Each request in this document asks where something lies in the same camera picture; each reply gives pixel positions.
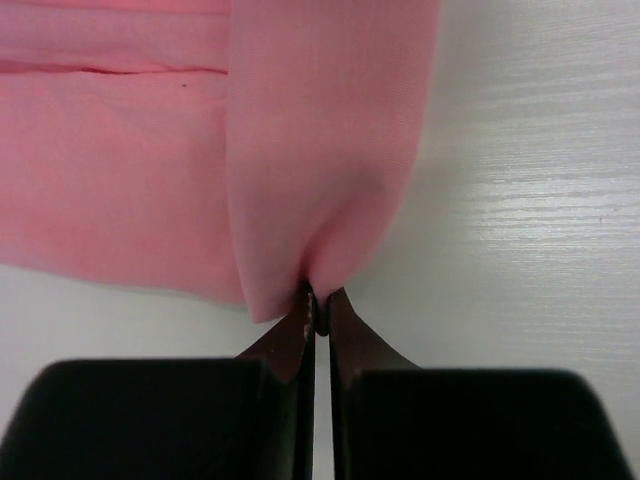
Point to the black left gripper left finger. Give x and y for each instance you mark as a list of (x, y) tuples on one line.
[(246, 417)]

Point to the pink t shirt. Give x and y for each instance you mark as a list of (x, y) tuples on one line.
[(229, 149)]

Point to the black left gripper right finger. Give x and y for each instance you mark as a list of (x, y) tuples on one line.
[(393, 419)]

